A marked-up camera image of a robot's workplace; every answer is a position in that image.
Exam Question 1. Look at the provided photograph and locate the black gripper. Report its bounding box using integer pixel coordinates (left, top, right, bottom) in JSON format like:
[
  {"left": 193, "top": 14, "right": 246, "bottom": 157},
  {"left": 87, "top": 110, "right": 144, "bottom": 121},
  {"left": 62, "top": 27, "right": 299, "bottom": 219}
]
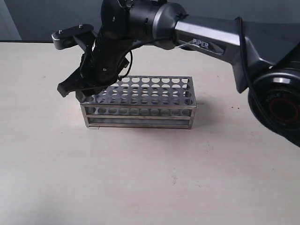
[{"left": 57, "top": 0, "right": 131, "bottom": 103}]

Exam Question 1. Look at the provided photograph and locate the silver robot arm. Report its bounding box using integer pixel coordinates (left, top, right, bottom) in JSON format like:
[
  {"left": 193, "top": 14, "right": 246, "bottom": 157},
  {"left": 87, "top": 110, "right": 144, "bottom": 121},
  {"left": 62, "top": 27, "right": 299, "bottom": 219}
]
[{"left": 52, "top": 0, "right": 300, "bottom": 145}]

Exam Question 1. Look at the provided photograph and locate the stainless steel test tube rack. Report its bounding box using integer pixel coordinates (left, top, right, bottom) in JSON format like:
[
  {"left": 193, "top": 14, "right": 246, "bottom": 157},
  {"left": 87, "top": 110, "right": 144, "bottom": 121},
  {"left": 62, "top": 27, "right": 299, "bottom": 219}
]
[{"left": 80, "top": 76, "right": 196, "bottom": 129}]

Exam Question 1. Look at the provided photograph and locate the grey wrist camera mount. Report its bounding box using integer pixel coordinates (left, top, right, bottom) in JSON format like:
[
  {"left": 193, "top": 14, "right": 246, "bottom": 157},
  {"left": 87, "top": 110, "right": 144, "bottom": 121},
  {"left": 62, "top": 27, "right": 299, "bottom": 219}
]
[{"left": 52, "top": 24, "right": 97, "bottom": 52}]

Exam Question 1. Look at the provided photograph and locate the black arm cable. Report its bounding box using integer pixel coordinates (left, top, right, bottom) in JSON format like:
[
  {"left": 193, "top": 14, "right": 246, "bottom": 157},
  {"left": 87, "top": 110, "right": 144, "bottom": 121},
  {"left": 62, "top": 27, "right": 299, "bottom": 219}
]
[{"left": 117, "top": 16, "right": 265, "bottom": 122}]

